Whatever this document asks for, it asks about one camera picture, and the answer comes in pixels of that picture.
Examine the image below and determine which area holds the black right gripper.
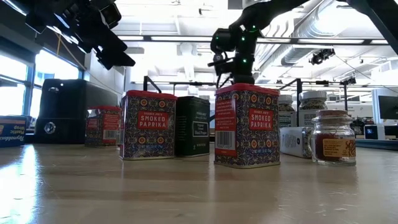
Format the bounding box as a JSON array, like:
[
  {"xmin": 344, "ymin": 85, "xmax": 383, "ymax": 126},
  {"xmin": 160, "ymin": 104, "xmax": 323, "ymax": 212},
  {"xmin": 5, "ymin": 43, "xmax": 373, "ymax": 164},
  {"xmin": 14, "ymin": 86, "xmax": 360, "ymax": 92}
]
[{"xmin": 210, "ymin": 27, "xmax": 259, "ymax": 85}]

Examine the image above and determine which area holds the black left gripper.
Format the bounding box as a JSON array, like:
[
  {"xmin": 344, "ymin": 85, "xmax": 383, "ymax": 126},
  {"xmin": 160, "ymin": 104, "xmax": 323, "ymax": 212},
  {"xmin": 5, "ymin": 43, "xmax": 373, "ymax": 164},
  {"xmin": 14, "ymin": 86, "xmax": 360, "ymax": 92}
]
[{"xmin": 26, "ymin": 2, "xmax": 136, "ymax": 71}]

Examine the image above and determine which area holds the red-lid smoked paprika tin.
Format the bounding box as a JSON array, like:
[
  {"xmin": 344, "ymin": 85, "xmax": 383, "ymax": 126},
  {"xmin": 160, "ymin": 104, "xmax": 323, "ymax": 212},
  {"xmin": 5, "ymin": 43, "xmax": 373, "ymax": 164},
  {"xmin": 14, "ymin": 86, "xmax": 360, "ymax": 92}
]
[
  {"xmin": 213, "ymin": 83, "xmax": 281, "ymax": 169},
  {"xmin": 119, "ymin": 90, "xmax": 178, "ymax": 161},
  {"xmin": 84, "ymin": 105, "xmax": 122, "ymax": 149}
]

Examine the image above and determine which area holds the white-lid glass spice jar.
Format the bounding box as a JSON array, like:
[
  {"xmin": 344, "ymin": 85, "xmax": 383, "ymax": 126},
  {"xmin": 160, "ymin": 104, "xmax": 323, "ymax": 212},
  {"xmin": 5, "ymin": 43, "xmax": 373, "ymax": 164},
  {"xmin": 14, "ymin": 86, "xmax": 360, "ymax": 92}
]
[
  {"xmin": 279, "ymin": 126, "xmax": 315, "ymax": 159},
  {"xmin": 277, "ymin": 94, "xmax": 300, "ymax": 128},
  {"xmin": 298, "ymin": 90, "xmax": 329, "ymax": 128}
]

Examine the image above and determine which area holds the dark green pepper tin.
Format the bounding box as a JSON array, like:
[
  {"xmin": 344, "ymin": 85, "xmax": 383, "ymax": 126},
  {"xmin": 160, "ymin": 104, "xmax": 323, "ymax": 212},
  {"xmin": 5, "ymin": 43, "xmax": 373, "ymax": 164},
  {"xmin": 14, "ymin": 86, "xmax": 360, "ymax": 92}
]
[{"xmin": 174, "ymin": 95, "xmax": 211, "ymax": 158}]

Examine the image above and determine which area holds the small round glass jar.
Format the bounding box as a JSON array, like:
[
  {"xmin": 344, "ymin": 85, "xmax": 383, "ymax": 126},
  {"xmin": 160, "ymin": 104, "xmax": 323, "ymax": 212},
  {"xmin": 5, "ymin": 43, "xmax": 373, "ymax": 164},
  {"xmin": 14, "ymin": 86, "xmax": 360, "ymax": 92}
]
[{"xmin": 310, "ymin": 109, "xmax": 358, "ymax": 167}]

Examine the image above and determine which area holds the ceiling light strip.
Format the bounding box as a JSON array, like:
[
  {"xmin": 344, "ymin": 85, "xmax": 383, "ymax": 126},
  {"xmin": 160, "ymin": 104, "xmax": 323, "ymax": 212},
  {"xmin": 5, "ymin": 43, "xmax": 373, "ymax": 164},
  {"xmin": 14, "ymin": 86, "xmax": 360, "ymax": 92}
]
[
  {"xmin": 117, "ymin": 35, "xmax": 215, "ymax": 42},
  {"xmin": 256, "ymin": 37, "xmax": 391, "ymax": 45}
]

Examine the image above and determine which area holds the black toaster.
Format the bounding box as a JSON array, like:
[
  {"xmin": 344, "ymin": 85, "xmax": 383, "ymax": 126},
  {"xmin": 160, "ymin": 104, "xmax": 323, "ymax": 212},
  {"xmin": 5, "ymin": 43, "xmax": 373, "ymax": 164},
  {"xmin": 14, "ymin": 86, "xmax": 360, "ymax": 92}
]
[{"xmin": 33, "ymin": 78, "xmax": 121, "ymax": 146}]

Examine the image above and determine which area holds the blue plastic wrap box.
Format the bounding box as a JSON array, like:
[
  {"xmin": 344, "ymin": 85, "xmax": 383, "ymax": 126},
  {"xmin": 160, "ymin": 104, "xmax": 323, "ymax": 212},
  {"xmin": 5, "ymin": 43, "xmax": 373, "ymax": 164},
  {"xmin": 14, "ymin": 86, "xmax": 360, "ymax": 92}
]
[{"xmin": 0, "ymin": 114, "xmax": 28, "ymax": 149}]

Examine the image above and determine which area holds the small white box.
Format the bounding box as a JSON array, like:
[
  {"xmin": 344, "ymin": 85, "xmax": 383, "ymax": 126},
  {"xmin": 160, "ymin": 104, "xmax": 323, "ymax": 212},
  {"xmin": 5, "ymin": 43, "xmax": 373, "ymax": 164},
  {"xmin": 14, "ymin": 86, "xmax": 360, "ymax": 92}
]
[{"xmin": 363, "ymin": 123, "xmax": 386, "ymax": 141}]

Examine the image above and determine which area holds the white computer monitor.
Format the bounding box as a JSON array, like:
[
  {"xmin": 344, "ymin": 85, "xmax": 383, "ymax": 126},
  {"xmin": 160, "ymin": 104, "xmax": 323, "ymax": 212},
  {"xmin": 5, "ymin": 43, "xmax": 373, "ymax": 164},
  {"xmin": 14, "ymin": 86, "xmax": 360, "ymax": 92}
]
[{"xmin": 371, "ymin": 88, "xmax": 398, "ymax": 141}]

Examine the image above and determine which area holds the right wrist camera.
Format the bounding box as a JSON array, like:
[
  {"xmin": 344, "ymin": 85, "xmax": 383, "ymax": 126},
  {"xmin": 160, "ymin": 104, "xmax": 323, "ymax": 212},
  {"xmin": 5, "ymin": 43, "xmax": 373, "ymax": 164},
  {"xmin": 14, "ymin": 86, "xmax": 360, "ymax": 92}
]
[{"xmin": 207, "ymin": 51, "xmax": 234, "ymax": 77}]

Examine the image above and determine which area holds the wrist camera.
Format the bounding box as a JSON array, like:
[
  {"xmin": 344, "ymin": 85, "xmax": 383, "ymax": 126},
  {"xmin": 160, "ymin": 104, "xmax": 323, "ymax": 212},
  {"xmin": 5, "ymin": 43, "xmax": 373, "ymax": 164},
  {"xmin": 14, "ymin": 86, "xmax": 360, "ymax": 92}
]
[
  {"xmin": 207, "ymin": 51, "xmax": 234, "ymax": 77},
  {"xmin": 99, "ymin": 1, "xmax": 123, "ymax": 30}
]

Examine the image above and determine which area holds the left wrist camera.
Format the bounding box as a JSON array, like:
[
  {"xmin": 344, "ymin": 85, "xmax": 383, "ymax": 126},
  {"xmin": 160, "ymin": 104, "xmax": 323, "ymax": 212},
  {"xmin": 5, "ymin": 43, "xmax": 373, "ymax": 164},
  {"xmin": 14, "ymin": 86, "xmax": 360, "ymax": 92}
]
[{"xmin": 99, "ymin": 1, "xmax": 123, "ymax": 30}]

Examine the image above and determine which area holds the black ceiling camera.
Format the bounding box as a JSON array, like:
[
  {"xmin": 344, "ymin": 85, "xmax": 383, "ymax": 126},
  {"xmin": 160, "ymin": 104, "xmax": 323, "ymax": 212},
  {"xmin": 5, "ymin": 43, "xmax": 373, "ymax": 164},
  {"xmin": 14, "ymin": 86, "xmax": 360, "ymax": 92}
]
[{"xmin": 308, "ymin": 48, "xmax": 336, "ymax": 65}]

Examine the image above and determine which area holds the black post-mounted camera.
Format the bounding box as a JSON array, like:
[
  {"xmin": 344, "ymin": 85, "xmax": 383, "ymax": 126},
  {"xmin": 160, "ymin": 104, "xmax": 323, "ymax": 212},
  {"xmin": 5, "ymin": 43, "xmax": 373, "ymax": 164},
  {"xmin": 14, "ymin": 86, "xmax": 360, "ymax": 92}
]
[{"xmin": 340, "ymin": 75, "xmax": 358, "ymax": 125}]

